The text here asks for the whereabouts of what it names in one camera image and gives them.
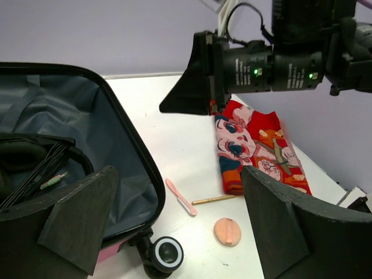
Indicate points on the pink hard-shell suitcase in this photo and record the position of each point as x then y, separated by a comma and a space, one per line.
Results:
70, 101

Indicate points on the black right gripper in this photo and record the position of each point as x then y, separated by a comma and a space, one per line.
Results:
215, 72

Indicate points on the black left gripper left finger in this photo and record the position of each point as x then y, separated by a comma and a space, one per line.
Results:
58, 234

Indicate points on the peach round powder puff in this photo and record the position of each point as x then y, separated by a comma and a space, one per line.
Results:
227, 232

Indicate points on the red anime print cloth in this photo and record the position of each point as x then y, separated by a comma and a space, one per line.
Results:
246, 137

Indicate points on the gold pen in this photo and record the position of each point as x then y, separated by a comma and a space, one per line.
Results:
215, 199

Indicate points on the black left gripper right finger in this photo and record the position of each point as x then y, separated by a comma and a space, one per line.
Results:
300, 236

